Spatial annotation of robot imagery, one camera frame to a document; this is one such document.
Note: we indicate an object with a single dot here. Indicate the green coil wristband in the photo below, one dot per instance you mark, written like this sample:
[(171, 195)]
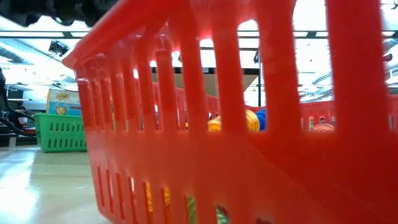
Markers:
[(191, 211)]

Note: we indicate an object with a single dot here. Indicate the green plastic basket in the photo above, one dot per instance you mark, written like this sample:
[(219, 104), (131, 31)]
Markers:
[(59, 133)]

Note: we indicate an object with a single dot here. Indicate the red plastic basket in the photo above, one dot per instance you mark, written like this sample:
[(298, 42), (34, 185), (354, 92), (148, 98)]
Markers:
[(280, 171)]

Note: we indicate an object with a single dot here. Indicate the blue coil wristband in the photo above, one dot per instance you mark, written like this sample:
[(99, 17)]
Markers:
[(262, 119)]

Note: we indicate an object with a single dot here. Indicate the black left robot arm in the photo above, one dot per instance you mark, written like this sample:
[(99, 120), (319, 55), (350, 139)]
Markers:
[(46, 9)]

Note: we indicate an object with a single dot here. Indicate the crayon box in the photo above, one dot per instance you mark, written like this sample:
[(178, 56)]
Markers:
[(63, 102)]

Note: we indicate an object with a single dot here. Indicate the person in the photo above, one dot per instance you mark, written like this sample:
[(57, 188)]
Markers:
[(18, 116)]

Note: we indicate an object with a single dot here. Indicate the black ceiling-mounted camera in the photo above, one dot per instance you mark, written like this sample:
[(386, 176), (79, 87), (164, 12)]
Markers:
[(388, 57), (256, 57), (57, 47)]

